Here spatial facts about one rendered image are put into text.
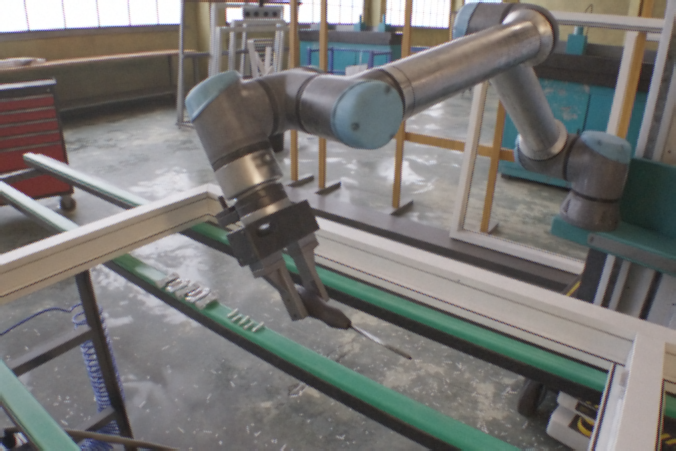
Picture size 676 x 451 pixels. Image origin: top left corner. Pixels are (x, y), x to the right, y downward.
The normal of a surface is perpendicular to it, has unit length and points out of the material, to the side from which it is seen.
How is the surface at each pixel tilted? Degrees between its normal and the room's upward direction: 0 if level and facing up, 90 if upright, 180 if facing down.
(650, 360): 0
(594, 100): 90
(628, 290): 90
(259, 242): 59
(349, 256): 90
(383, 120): 91
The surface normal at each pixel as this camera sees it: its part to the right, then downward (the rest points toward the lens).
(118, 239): 0.81, 0.25
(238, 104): 0.54, -0.15
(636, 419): 0.02, -0.91
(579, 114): -0.58, 0.32
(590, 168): -0.74, 0.26
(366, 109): 0.58, 0.35
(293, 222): 0.70, -0.26
